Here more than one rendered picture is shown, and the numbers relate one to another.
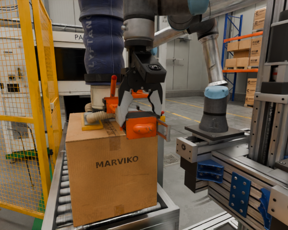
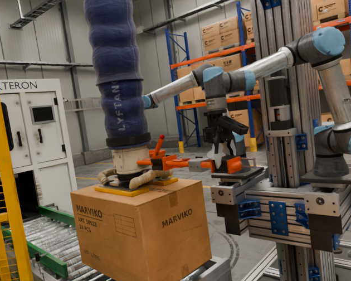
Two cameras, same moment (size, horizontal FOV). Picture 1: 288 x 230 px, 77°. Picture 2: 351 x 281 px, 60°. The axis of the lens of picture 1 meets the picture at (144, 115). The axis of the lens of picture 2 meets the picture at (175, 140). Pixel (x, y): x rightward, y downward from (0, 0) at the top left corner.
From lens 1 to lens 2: 80 cm
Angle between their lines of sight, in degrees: 24
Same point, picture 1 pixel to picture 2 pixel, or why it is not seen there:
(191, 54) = not seen: hidden behind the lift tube
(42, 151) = (25, 258)
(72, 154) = (144, 217)
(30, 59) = (2, 131)
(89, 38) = (117, 102)
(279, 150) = (295, 173)
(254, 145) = (277, 174)
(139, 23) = (222, 100)
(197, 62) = not seen: hidden behind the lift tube
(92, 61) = (122, 125)
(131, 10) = (216, 92)
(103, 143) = (165, 200)
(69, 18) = not seen: outside the picture
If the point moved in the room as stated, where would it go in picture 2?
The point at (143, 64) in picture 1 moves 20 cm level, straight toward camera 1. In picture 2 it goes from (234, 124) to (275, 123)
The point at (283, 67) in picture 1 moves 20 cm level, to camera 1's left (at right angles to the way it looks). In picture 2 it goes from (282, 109) to (251, 114)
